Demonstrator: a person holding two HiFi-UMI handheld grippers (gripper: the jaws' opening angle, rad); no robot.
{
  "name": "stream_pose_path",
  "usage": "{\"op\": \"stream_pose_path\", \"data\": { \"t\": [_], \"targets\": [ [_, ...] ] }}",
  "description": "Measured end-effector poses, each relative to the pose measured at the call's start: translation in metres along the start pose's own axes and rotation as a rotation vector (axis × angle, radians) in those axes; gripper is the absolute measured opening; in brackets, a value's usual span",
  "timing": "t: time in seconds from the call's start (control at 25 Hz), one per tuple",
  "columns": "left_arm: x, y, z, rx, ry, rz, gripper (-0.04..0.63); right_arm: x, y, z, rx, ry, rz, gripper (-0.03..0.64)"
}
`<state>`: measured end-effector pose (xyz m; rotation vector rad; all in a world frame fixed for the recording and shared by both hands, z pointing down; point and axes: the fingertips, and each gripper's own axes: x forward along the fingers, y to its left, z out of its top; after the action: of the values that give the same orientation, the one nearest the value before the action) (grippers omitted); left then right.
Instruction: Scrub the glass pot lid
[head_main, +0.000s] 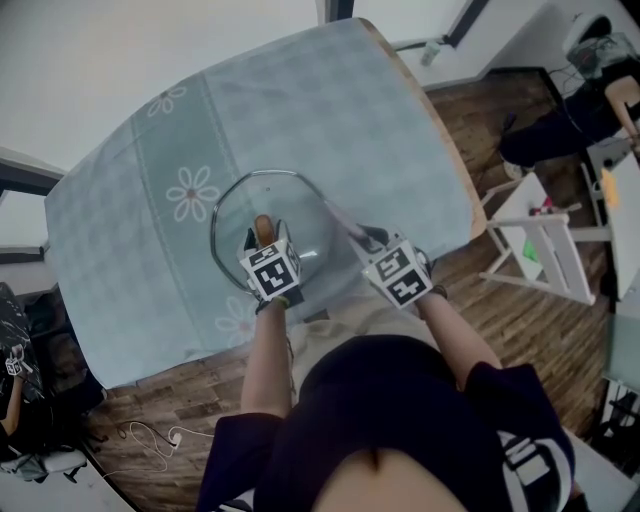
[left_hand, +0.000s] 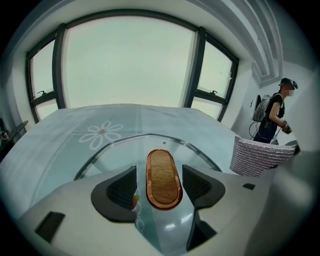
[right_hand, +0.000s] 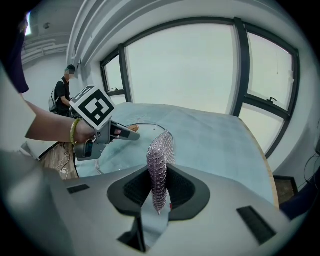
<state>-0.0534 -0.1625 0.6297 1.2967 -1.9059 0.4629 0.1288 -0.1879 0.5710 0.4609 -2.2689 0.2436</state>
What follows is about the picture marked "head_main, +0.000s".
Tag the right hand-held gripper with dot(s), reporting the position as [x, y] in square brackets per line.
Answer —
[400, 277]

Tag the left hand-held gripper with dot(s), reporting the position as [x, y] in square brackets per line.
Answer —
[272, 275]

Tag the pink cleaning cloth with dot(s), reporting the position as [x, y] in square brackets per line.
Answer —
[342, 217]

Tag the glass pot lid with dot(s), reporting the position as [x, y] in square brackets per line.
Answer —
[270, 195]

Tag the person's left forearm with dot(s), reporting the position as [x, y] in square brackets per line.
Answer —
[267, 370]

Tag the person's right forearm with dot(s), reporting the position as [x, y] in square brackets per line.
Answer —
[460, 340]

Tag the yellowish wrist band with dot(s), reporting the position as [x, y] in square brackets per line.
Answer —
[272, 304]

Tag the black wrist band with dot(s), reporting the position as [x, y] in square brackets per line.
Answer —
[440, 291]

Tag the person's beige trousers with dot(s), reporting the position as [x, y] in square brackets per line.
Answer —
[360, 320]

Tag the wooden table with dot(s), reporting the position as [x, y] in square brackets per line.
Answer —
[477, 220]

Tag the light blue floral tablecloth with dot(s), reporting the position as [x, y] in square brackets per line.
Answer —
[125, 250]

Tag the green item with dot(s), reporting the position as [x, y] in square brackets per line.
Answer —
[531, 251]

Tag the person's torso in dark shirt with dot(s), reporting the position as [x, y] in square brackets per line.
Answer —
[390, 420]

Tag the white wooden chair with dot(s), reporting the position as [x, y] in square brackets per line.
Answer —
[560, 250]

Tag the black framed window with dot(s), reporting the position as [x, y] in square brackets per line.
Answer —
[25, 215]
[400, 20]

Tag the orange item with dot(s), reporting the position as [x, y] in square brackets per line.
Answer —
[611, 187]

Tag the white table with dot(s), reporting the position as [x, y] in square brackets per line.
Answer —
[625, 240]

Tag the black marble round table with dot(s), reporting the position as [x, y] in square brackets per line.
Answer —
[10, 310]

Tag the pale green glass table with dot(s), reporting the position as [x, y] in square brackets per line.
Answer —
[625, 345]

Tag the white office chair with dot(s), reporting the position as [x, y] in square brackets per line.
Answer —
[65, 460]

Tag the white curved desk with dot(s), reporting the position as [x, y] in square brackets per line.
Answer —
[90, 495]

